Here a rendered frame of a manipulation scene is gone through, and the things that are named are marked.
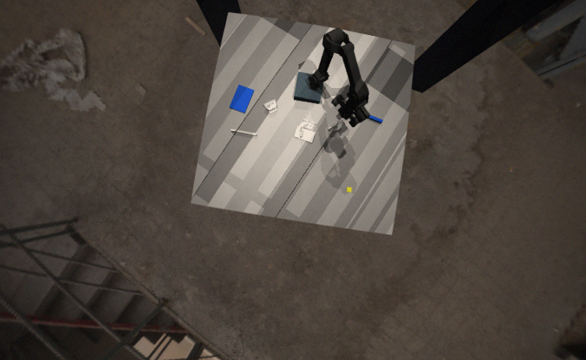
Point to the blue rectangular bar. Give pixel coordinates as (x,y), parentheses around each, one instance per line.
(376,119)

